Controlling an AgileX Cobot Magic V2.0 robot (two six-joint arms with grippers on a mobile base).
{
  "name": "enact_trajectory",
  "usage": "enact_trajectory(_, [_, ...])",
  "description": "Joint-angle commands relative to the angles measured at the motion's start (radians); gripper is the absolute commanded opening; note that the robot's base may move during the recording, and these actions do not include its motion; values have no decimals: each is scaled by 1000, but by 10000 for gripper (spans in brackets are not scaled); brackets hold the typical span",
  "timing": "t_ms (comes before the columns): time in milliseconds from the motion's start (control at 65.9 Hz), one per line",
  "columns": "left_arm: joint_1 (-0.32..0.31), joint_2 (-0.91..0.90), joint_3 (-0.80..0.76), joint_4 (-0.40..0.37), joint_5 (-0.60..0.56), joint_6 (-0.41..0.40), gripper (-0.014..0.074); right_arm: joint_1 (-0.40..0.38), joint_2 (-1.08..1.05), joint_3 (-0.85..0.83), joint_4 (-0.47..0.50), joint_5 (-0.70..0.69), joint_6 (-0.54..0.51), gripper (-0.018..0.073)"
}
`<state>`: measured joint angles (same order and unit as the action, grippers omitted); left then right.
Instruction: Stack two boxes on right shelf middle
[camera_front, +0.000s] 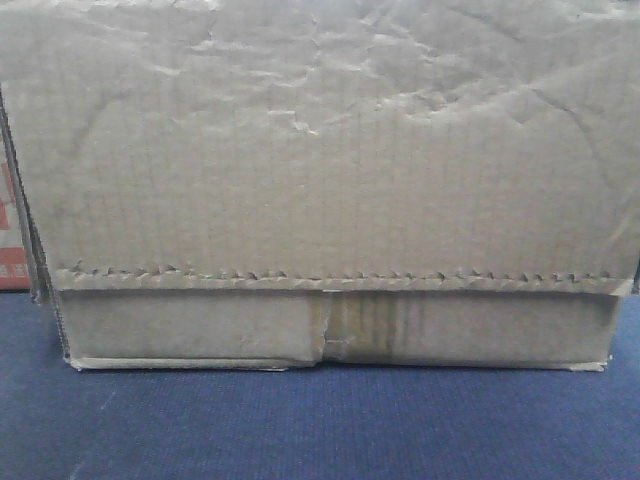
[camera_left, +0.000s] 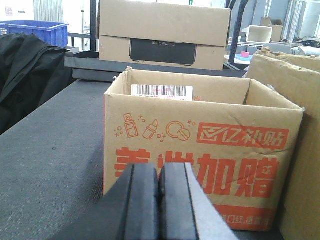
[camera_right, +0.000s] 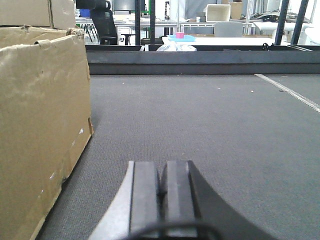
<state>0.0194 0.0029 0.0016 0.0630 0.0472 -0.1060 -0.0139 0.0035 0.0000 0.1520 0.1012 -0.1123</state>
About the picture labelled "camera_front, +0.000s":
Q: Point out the brown corrugated cardboard box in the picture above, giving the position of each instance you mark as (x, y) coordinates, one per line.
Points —
(274, 184)

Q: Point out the red and white carton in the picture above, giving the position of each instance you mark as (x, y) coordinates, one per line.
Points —
(14, 272)

